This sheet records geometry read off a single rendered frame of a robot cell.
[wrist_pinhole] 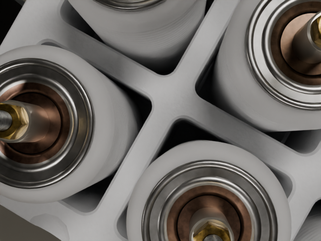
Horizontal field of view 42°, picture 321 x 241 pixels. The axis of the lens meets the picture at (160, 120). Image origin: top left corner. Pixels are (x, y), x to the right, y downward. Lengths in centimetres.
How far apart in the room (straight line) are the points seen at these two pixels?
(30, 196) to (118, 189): 8
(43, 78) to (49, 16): 10
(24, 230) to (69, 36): 28
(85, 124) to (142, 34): 7
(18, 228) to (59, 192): 29
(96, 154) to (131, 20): 8
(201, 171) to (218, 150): 2
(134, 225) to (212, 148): 6
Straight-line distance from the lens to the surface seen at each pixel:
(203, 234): 20
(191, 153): 24
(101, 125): 25
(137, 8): 25
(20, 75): 26
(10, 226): 54
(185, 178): 24
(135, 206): 25
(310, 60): 25
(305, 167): 32
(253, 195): 24
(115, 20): 25
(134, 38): 27
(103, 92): 25
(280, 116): 25
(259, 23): 25
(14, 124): 22
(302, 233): 34
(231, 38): 25
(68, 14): 36
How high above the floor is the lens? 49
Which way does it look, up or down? 86 degrees down
